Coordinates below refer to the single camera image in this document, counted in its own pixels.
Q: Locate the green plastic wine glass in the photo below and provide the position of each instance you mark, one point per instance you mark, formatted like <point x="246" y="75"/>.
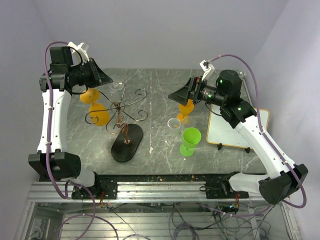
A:
<point x="190" y="139"/>

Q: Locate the clear wine glass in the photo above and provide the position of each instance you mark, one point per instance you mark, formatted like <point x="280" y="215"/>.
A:
<point x="188" y="122"/>
<point x="172" y="131"/>
<point x="117" y="82"/>

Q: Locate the aluminium rail front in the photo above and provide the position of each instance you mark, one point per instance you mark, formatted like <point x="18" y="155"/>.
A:
<point x="131" y="192"/>

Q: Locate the clear wine glass front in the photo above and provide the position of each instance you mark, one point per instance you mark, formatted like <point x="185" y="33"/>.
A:
<point x="188" y="122"/>

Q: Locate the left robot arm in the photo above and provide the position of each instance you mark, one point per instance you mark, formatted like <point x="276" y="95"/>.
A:
<point x="70" y="66"/>

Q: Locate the orange plastic wine glass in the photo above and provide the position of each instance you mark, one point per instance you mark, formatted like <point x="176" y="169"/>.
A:
<point x="185" y="110"/>

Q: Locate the small whiteboard yellow frame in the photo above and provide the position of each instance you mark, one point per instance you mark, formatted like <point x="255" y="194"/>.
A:
<point x="225" y="130"/>

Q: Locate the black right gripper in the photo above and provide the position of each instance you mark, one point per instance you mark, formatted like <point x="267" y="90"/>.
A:
<point x="193" y="86"/>

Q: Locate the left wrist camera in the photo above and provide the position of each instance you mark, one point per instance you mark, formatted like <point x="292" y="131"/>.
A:
<point x="79" y="51"/>

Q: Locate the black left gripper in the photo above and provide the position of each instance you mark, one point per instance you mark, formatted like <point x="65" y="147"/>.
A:
<point x="100" y="78"/>

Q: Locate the metal wine glass rack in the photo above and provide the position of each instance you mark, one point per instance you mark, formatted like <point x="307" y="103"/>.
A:
<point x="128" y="134"/>

